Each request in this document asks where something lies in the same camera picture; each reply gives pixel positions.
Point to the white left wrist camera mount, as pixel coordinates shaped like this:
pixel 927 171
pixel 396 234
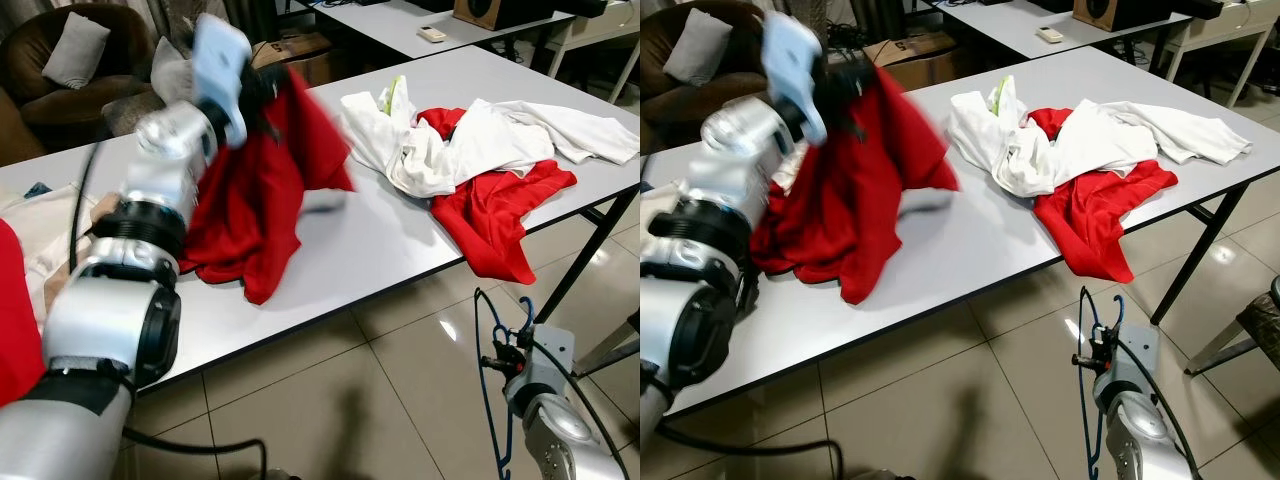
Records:
pixel 220 60
pixel 795 60

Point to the red knitted garment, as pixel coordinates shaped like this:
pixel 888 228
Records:
pixel 250 210
pixel 15 320
pixel 850 220

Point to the dark seat metal chair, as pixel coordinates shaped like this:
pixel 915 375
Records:
pixel 1262 320

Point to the small cardboard box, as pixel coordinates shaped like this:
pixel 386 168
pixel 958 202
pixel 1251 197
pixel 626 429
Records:
pixel 300 55
pixel 915 60

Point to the pale small pillow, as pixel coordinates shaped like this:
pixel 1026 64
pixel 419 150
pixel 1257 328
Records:
pixel 172 70

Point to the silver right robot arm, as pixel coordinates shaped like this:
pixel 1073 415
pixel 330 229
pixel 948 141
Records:
pixel 1140 440
pixel 560 440

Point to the wooden speaker box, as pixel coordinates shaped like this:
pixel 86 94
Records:
pixel 1105 12
pixel 485 12

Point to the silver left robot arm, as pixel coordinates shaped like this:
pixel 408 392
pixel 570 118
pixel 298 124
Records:
pixel 100 320
pixel 700 330

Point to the grey square pillow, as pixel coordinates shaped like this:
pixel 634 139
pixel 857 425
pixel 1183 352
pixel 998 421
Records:
pixel 75 50
pixel 700 48

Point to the white remote control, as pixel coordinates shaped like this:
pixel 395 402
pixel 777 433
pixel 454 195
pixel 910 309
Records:
pixel 432 34
pixel 1051 34

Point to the white long sleeve shirt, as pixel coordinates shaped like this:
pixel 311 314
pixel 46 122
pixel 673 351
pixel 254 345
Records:
pixel 520 130
pixel 1130 130

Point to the white garment green tag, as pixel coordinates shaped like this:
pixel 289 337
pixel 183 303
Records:
pixel 375 130
pixel 985 130

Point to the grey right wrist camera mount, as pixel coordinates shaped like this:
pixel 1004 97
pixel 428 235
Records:
pixel 1135 350
pixel 550 350

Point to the brown armchair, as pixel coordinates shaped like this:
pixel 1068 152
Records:
pixel 665 110
pixel 30 110

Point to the blue clothes hanger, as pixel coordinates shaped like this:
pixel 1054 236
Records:
pixel 490 372
pixel 1095 400

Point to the white office table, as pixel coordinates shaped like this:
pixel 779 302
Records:
pixel 400 25
pixel 1010 25

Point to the white side table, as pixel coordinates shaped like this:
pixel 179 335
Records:
pixel 600 25
pixel 1220 25

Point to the small blue item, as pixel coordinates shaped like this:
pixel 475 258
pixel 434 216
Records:
pixel 38 190

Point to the red thin shirt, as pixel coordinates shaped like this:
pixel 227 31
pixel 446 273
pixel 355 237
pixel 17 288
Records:
pixel 1095 220
pixel 490 220

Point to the light folding table black legs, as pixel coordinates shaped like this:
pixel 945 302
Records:
pixel 380 240
pixel 980 240

